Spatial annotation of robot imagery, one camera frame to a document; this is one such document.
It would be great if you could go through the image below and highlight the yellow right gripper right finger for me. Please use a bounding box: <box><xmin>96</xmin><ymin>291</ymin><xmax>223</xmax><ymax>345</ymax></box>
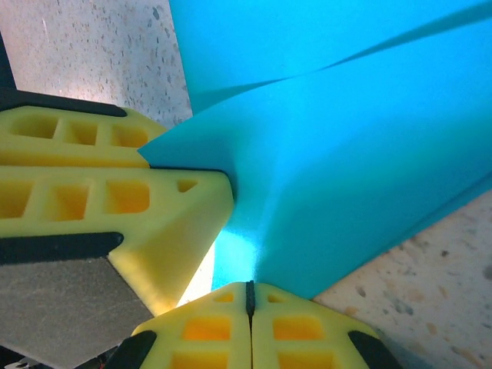
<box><xmin>249</xmin><ymin>282</ymin><xmax>404</xmax><ymax>369</ymax></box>

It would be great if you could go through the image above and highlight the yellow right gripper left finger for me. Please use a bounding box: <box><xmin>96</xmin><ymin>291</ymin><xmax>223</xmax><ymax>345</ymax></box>
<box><xmin>105</xmin><ymin>281</ymin><xmax>251</xmax><ymax>369</ymax></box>

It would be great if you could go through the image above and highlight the teal cloth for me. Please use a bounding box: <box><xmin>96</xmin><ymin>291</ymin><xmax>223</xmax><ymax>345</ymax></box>
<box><xmin>138</xmin><ymin>0</ymin><xmax>492</xmax><ymax>301</ymax></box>

